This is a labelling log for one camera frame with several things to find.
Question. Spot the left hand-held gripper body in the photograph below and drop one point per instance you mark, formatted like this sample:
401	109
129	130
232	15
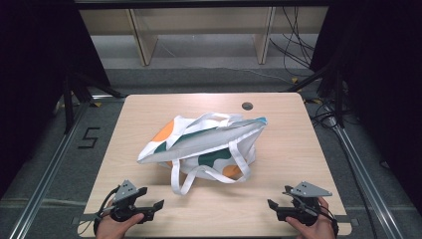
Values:
127	209

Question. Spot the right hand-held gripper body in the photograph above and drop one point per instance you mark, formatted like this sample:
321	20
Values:
307	209

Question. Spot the white tote bag orange green patches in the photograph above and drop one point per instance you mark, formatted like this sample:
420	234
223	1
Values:
212	139

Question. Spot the person's right hand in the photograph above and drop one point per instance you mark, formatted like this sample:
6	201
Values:
318	230

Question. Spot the person's left hand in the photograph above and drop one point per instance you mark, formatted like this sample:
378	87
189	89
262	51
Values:
112	229

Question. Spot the grey round table grommet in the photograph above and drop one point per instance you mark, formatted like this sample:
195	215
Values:
247	106

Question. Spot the yellow tape piece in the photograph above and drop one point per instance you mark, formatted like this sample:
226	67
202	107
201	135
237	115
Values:
295	80
97	104

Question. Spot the black metal stand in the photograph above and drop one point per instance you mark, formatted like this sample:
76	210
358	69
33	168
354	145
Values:
68	106
338	99

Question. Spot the black curtain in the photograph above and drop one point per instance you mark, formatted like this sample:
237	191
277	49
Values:
33	83
384	83

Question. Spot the beige wooden desk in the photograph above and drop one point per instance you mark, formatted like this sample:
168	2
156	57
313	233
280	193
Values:
146	43

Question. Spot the aluminium floor rail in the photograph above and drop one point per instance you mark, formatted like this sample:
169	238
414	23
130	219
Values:
365	179
49	170

